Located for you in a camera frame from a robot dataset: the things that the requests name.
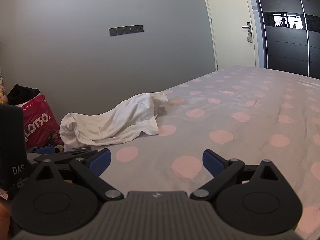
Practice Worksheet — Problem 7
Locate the grey pink-dotted bed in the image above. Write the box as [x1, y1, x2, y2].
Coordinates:
[60, 65, 320, 240]

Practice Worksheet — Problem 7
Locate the red plastic bag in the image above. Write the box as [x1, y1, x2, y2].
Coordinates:
[21, 94, 64, 149]

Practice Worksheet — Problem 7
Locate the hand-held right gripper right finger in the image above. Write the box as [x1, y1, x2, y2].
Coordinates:
[190, 149, 288, 202]

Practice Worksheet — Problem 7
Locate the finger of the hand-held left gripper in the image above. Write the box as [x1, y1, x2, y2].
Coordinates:
[32, 145, 62, 155]
[34, 149, 98, 164]

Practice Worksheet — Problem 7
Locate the plush toy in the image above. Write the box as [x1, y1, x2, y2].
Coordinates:
[0, 75, 8, 105]

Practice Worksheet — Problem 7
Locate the black cloth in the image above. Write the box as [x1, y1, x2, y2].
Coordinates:
[7, 84, 40, 105]

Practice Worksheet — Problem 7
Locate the cream door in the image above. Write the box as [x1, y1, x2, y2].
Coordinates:
[200, 0, 259, 71]

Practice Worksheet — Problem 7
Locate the long grey wall switch panel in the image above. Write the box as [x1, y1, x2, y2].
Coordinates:
[109, 24, 144, 37]

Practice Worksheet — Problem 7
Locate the dark sliding-door wardrobe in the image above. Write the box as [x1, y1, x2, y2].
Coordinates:
[251, 0, 320, 80]

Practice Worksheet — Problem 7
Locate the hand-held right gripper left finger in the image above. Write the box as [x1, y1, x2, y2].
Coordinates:
[32, 149, 124, 202]

